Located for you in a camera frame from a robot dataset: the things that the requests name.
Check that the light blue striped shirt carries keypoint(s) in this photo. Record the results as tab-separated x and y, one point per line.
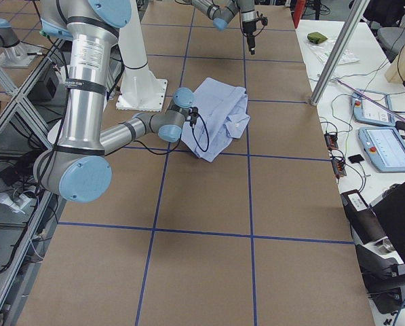
222	108

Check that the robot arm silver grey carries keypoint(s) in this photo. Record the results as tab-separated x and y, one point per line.
221	15
76	167

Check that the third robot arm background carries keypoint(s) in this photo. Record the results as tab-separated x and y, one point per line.
15	53

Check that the green cloth bundle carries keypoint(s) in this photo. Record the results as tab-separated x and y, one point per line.
316	38

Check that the red fire extinguisher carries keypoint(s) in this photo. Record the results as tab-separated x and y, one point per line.
298	12

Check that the orange circuit board far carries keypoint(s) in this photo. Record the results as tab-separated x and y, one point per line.
331	141

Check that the orange circuit board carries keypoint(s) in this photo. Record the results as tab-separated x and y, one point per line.
331	141
338	166

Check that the far teach pendant tablet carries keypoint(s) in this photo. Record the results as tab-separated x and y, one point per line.
364	111

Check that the teach pendant tablet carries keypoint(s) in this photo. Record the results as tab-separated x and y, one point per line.
384	147
364	111

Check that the grey office chair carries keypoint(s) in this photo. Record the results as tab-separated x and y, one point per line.
390	16

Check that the orange circuit board near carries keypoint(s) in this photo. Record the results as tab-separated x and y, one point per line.
338	166

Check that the near teach pendant tablet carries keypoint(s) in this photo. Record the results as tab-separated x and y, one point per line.
384	147

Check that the white power strip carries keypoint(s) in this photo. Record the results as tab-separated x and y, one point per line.
19	202

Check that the black monitor screen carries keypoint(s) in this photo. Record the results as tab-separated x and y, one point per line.
390	212

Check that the black label printer device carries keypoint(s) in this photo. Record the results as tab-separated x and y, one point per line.
381	275

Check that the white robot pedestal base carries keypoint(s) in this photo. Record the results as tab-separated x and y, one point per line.
139	89

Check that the aluminium frame post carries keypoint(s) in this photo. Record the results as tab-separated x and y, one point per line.
341	43

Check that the black box under frame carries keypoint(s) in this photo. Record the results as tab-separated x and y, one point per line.
45	88

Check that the aluminium frame rail structure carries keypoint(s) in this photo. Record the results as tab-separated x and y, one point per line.
25	238

